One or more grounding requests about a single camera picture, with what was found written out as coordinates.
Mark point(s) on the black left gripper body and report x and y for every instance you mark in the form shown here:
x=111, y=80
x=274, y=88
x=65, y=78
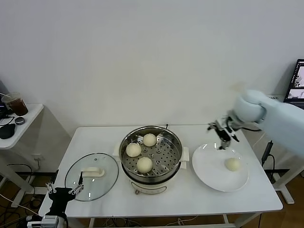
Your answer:
x=60, y=197

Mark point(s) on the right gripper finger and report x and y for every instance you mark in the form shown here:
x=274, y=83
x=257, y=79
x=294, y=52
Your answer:
x=225, y=144
x=220, y=145

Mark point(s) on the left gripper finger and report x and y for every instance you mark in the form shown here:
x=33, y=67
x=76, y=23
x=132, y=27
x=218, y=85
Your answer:
x=50, y=187
x=80, y=180

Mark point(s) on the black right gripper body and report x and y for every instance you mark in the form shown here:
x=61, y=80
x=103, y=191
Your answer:
x=224, y=133

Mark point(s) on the white steamed baozi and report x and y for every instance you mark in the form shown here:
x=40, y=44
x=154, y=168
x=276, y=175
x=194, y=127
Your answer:
x=144, y=165
x=133, y=150
x=232, y=164
x=149, y=140

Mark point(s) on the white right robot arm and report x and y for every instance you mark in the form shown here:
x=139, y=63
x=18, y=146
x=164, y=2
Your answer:
x=280, y=118

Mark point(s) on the steel perforated steamer basket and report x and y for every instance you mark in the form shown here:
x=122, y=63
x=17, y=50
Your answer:
x=164, y=166

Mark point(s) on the white round plate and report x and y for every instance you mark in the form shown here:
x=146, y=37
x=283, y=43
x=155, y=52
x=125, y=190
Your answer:
x=213, y=171

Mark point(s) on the white side table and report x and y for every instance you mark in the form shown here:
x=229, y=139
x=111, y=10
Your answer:
x=28, y=123

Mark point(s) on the black computer mouse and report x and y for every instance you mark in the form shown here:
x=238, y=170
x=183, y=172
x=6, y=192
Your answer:
x=7, y=131

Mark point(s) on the cream electric cooking pot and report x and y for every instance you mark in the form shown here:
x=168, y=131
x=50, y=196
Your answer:
x=152, y=186

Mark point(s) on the small round grey tin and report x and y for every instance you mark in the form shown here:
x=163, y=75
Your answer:
x=20, y=120

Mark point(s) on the white work table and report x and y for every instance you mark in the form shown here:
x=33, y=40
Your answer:
x=166, y=204

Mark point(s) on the white desk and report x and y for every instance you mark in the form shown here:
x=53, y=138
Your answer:
x=288, y=198

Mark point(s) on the plastic cup of iced coffee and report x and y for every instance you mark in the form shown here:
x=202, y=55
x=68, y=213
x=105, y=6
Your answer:
x=19, y=107

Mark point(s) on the dark open laptop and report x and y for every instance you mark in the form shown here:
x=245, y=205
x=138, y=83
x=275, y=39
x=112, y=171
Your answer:
x=297, y=80

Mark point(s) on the clear drinking straw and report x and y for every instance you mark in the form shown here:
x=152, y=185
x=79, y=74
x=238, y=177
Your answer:
x=4, y=95

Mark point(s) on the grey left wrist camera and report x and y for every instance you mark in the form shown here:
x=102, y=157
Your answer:
x=48, y=222

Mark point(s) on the white wall socket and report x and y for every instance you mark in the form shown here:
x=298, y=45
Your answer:
x=38, y=158

